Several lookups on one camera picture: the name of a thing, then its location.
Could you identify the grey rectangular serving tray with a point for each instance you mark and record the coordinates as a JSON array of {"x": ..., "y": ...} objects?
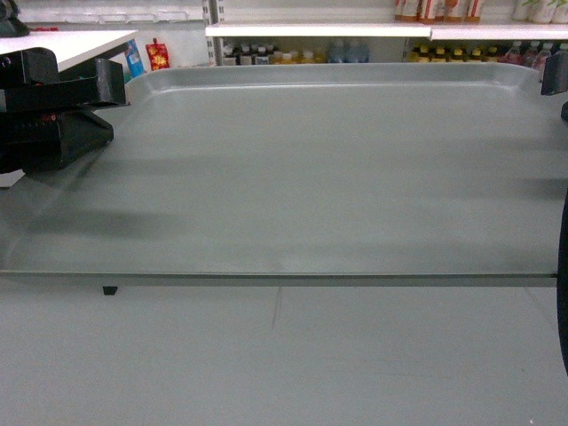
[{"x": 350, "y": 175}]

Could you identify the white top shelf board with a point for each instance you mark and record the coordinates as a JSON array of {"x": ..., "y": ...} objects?
[{"x": 435, "y": 32}]

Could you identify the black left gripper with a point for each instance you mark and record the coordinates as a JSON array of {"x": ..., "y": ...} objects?
[{"x": 47, "y": 119}]

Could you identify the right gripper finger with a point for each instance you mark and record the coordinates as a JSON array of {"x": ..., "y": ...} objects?
[{"x": 554, "y": 79}]

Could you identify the white checkout counter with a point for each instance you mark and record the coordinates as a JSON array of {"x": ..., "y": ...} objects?
[{"x": 72, "y": 48}]

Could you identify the teal snack package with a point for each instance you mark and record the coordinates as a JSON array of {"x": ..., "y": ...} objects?
[{"x": 133, "y": 59}]

